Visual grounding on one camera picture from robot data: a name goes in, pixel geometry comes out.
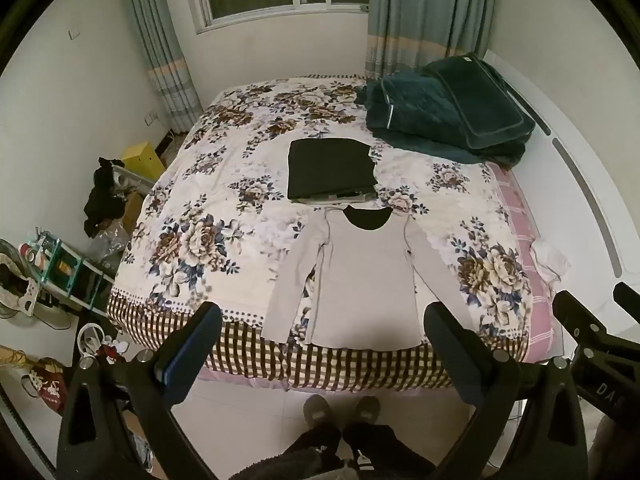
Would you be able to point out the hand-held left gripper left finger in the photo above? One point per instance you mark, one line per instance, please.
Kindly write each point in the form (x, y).
(186, 347)

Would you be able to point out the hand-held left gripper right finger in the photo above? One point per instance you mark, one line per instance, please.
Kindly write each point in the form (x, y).
(452, 355)

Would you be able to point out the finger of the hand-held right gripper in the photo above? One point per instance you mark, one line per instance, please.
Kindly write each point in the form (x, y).
(629, 297)
(580, 312)

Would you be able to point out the grey long-sleeve shirt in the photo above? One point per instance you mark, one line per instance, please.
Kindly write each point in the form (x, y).
(365, 280)

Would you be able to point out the person's right forearm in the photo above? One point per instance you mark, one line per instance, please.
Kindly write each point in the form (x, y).
(617, 450)

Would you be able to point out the white crumpled cloth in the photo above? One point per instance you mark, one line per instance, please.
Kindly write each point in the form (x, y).
(550, 260)

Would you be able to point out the person's right grey slipper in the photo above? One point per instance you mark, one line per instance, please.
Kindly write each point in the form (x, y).
(367, 409)

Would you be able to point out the person's grey slipper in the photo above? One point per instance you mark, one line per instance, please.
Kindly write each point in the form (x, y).
(367, 409)
(318, 410)

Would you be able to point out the pink checked bed sheet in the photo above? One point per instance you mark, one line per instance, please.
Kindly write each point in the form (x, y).
(520, 220)

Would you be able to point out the clear plastic bag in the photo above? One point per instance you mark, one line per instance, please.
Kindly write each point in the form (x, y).
(107, 245)

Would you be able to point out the teal storage rack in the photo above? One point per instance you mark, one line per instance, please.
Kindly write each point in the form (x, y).
(75, 280)

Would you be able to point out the floral bed cover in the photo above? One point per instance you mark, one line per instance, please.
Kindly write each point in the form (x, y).
(225, 210)

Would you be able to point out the red printed bag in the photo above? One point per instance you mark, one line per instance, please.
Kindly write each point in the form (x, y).
(47, 385)

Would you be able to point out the person's left grey slipper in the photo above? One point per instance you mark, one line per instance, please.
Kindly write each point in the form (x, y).
(318, 410)

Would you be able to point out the black crumpled clothing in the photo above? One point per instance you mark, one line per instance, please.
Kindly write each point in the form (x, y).
(102, 200)

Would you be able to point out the white bed headboard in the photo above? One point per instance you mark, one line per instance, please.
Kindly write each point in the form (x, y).
(575, 125)

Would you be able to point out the yellow box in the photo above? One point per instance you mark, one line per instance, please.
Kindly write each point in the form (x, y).
(142, 160)

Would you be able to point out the black folded garment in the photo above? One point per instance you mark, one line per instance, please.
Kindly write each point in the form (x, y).
(330, 167)

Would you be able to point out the teal pillow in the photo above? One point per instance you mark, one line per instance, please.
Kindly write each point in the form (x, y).
(480, 100)

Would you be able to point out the teal quilt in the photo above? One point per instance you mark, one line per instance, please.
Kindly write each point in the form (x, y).
(405, 110)

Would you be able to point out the grey-blue striped curtain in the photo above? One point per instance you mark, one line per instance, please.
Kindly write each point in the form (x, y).
(425, 10)
(160, 45)

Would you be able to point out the white wall socket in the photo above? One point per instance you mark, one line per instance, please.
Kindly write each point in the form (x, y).
(151, 119)

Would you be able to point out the white wall switch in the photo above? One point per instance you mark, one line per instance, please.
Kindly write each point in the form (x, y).
(74, 34)

